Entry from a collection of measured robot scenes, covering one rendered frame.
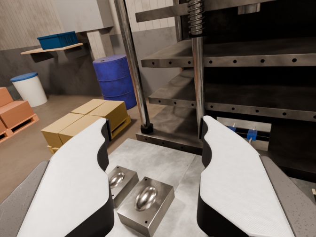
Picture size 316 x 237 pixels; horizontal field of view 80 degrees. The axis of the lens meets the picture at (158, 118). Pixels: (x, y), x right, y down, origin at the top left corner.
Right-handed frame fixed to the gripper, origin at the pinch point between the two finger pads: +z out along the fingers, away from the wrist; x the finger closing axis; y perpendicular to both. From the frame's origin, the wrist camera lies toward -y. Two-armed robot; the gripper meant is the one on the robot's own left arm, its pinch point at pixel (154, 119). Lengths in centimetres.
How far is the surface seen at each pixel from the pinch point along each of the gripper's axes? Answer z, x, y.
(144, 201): 42, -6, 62
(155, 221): 33, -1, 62
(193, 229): 31, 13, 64
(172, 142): 90, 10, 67
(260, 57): 74, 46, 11
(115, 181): 56, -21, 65
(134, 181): 56, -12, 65
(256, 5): 101, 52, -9
